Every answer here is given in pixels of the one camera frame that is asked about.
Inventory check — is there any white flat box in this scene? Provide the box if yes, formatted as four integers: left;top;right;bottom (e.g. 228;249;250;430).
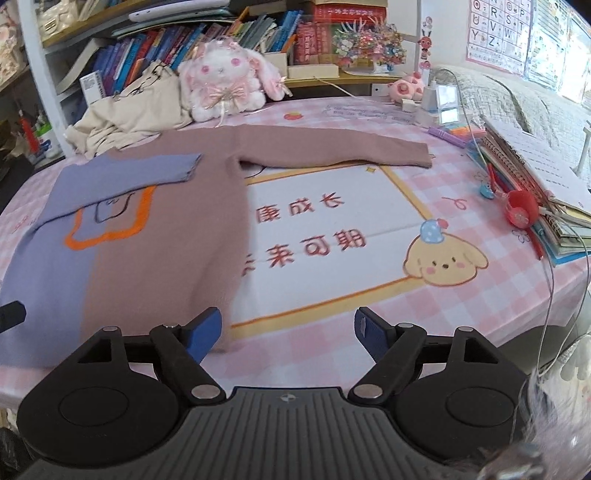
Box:
286;62;339;80

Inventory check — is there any grey quilted blanket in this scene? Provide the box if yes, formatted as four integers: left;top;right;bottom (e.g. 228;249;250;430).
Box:
431;64;591;188

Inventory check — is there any beige garment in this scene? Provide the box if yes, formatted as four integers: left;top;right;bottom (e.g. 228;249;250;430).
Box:
65;61;195;156

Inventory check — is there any alphabet wall poster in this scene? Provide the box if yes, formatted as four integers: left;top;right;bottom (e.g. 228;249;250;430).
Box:
465;0;533;75

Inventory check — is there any colourful wall poster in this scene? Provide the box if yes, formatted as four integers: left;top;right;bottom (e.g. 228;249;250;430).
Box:
526;0;591;104

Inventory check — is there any white pink bunny plush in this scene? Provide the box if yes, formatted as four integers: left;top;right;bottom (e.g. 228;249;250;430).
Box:
178;38;295;123

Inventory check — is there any pink checked printed table cover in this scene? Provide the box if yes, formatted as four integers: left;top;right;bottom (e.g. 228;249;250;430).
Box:
0;93;591;416

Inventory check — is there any colourful flower bouquet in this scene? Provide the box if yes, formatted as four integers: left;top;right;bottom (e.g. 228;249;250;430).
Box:
331;19;408;73

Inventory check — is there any white bookshelf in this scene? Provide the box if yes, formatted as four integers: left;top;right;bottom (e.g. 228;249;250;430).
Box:
13;0;423;160

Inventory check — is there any white cable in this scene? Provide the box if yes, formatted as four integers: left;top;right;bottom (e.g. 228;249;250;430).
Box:
433;67;591;376

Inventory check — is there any row of books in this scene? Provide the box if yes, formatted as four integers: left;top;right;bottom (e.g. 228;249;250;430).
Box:
92;9;305;97

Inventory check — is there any mauve and lavender sweater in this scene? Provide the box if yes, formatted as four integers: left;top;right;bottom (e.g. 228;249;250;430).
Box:
0;124;433;370

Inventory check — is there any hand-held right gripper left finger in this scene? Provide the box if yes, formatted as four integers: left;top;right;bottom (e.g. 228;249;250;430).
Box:
69;307;227;407

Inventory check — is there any red printed box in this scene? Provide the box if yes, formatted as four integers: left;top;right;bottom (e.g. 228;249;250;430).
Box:
294;21;343;66

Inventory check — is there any cartoon figure sticker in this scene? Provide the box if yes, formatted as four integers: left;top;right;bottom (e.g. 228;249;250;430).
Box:
417;16;435;63

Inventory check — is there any white charger plug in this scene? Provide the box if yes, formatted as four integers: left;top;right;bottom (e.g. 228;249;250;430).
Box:
401;69;440;126

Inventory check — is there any stack of notebooks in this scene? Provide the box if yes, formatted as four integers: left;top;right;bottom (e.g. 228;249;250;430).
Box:
465;114;591;267

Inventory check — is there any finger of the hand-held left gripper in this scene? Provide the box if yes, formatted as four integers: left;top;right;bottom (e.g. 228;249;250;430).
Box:
0;301;27;332

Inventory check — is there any pink pig plush toy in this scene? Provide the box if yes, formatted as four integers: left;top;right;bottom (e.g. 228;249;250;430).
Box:
387;71;428;103

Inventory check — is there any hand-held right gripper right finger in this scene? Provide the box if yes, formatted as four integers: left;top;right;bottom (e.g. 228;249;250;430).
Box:
347;306;509;407

